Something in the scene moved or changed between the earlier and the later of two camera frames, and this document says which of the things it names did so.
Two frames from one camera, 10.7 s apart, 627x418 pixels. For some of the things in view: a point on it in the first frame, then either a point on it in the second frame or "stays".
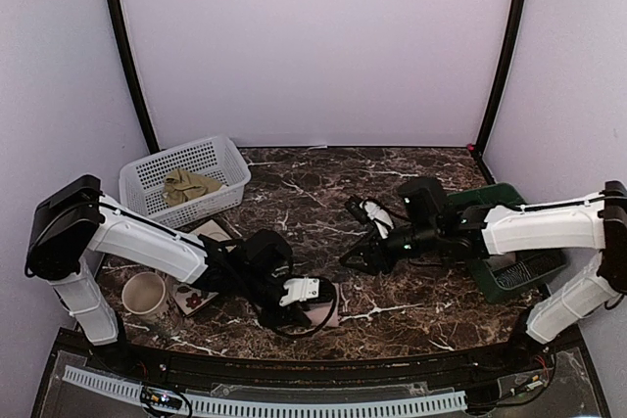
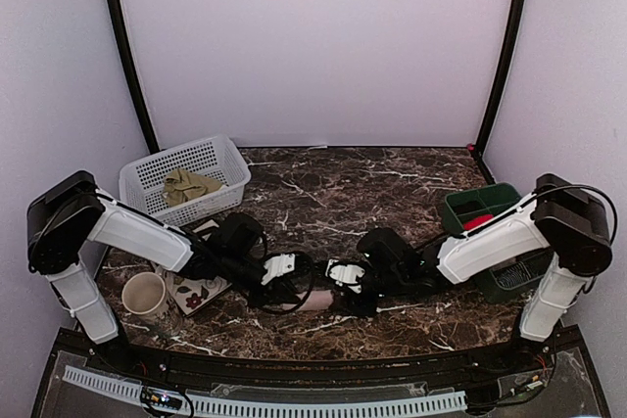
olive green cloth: (180, 185) stays
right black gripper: (368, 248) to (358, 306)
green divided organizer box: (502, 274) stays
